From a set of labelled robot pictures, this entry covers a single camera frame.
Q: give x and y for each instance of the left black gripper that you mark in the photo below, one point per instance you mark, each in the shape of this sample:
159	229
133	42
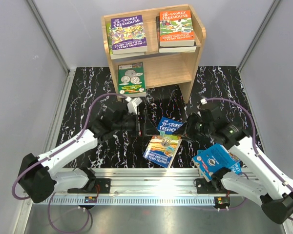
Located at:
150	129

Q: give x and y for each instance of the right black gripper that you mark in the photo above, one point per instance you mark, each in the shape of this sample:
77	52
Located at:
186	129

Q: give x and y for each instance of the dark blue 91-Storey Treehouse book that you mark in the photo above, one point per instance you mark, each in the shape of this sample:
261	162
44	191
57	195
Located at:
163	147

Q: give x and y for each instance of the green coin cover book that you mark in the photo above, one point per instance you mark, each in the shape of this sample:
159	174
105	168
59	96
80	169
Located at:
131	80

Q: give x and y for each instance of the purple 52-Storey Treehouse book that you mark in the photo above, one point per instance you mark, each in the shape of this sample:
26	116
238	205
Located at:
128	35

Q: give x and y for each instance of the orange 78-Storey Treehouse book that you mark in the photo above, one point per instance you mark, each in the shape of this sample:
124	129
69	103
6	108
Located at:
176	29

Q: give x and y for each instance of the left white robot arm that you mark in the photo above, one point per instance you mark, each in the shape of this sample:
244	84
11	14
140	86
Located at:
42	176

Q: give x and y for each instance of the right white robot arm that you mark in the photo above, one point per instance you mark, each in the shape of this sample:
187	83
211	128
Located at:
274	190

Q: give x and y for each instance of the light blue paperback book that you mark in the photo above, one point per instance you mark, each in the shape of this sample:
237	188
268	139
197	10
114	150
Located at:
209	161

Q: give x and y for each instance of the wooden two-tier shelf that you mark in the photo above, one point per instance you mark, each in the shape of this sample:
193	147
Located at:
161	69

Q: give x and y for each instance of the blue Storey Treehouse book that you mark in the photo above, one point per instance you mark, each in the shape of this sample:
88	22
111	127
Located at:
236	168

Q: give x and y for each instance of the black marble pattern mat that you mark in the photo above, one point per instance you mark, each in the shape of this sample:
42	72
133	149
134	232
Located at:
92	91

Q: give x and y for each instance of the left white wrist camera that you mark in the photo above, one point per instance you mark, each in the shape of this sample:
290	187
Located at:
132	104

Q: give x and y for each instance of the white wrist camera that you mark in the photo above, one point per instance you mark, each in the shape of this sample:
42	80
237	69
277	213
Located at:
203	101
132	104

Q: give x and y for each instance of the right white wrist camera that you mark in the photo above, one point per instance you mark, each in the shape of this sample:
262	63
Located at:
203	101

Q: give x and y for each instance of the aluminium rail frame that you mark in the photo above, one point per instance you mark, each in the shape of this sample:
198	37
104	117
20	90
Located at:
155	186

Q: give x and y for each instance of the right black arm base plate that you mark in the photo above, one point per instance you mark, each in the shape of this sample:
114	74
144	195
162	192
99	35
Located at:
204	187

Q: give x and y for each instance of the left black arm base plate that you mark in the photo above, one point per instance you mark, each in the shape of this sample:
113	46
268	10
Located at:
100	185

